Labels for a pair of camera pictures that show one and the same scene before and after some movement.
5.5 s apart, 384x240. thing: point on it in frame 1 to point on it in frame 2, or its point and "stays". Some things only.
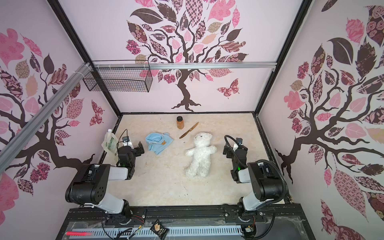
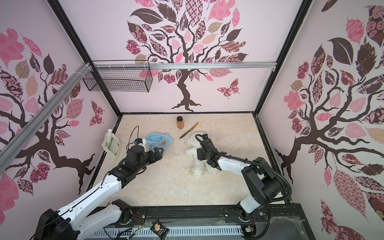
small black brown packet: [160, 231] stays
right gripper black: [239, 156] to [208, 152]
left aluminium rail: [6, 151] stays
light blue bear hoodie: [158, 142] stays
